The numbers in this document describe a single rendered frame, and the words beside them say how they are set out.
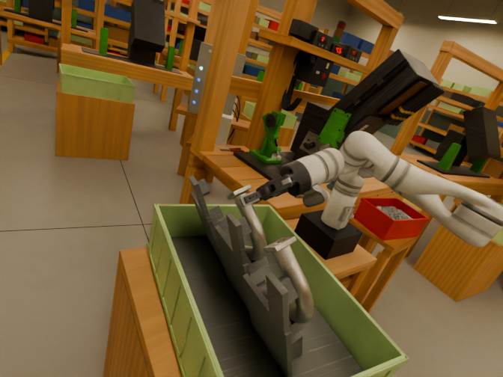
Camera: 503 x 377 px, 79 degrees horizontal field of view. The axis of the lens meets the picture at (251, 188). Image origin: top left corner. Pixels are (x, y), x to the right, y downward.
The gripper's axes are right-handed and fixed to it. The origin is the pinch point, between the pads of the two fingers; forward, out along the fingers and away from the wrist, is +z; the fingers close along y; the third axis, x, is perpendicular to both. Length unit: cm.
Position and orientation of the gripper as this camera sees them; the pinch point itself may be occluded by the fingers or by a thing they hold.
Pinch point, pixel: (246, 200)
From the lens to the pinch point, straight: 63.7
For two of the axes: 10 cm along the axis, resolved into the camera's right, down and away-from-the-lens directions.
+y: 3.0, -2.1, -9.3
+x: 4.2, 9.0, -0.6
